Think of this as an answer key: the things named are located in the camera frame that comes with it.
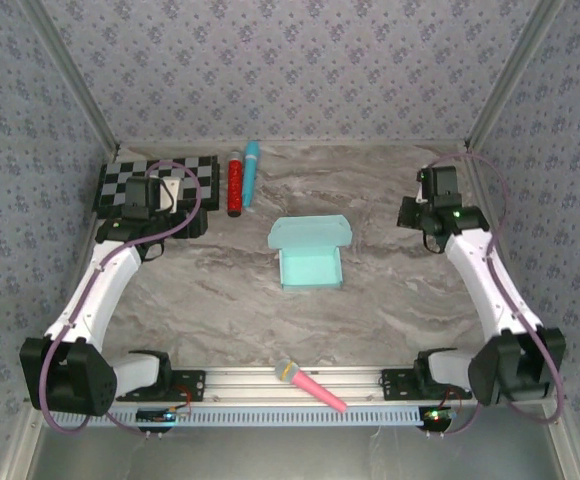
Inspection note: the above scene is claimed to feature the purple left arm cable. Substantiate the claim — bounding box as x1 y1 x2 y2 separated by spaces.
42 159 204 439

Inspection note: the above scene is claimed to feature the left circuit board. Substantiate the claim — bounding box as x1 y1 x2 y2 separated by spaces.
135 407 192 426

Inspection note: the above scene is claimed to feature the aluminium corner post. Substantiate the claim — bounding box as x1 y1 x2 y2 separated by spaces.
19 0 122 154
463 0 567 154

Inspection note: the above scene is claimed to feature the right circuit board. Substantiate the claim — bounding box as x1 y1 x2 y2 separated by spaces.
419 407 459 431

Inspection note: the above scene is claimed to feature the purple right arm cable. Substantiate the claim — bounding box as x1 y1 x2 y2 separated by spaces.
419 152 566 440

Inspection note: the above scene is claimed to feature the slotted grey cable duct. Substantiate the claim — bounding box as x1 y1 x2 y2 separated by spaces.
44 404 421 429

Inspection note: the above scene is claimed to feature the black grey chessboard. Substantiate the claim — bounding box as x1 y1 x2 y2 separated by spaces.
92 154 221 220

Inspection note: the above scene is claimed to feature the red glitter tube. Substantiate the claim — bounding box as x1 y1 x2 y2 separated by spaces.
226 151 245 218

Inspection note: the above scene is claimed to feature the circuit board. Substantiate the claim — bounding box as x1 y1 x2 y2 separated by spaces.
135 407 192 426
419 407 459 431

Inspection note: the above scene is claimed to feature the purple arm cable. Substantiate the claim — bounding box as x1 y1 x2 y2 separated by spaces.
42 159 204 439
419 152 566 440

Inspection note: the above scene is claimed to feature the pink toy microphone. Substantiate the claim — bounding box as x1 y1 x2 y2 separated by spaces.
274 358 348 415

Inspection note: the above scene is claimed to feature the aluminium mounting rail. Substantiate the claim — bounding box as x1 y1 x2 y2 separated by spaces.
24 364 569 406

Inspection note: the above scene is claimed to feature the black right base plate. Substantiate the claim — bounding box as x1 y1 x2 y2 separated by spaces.
380 368 473 401

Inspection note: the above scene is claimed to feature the light blue paper box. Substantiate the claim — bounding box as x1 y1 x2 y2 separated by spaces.
267 214 354 292

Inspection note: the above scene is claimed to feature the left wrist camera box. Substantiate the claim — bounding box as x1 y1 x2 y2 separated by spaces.
147 174 185 212

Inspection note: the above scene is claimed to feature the blue marker pen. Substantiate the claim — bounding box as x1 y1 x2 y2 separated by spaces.
241 140 262 210

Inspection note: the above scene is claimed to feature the grey metal panel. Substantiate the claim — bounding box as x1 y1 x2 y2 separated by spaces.
24 427 566 480

